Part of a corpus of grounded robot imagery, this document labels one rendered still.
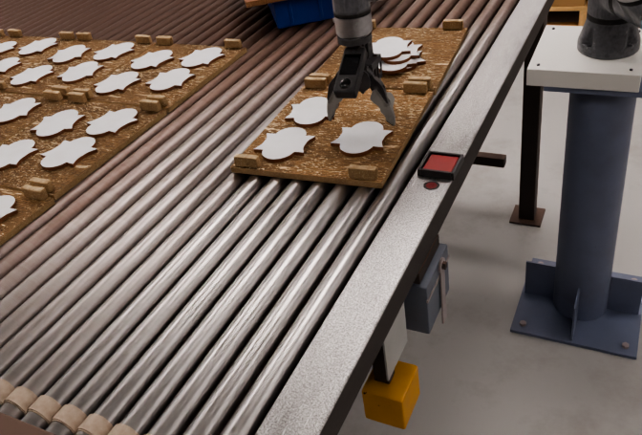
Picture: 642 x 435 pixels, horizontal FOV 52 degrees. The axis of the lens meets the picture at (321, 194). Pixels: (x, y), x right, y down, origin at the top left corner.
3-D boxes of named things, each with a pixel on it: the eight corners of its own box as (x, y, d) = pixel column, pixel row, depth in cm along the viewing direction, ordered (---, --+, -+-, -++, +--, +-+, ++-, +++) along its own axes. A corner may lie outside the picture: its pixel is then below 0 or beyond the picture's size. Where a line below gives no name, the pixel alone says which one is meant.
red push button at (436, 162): (459, 163, 137) (459, 157, 136) (451, 178, 133) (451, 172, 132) (431, 159, 139) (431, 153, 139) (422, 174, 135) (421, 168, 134)
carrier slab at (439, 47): (467, 32, 193) (467, 27, 192) (435, 96, 163) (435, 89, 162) (355, 32, 206) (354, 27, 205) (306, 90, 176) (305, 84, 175)
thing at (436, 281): (456, 301, 137) (454, 233, 127) (436, 350, 127) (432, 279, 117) (405, 291, 142) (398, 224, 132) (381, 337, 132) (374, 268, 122)
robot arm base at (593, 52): (638, 32, 174) (643, -3, 168) (641, 59, 163) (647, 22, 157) (577, 34, 179) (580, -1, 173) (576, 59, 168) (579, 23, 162)
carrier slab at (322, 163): (433, 97, 162) (433, 91, 161) (382, 189, 132) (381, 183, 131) (304, 90, 176) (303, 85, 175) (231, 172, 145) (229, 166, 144)
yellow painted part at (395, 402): (420, 393, 126) (414, 303, 113) (405, 431, 120) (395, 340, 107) (381, 381, 129) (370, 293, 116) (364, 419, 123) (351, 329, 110)
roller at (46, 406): (439, -3, 236) (438, -16, 233) (44, 449, 96) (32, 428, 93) (426, -3, 238) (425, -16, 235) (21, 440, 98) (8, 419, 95)
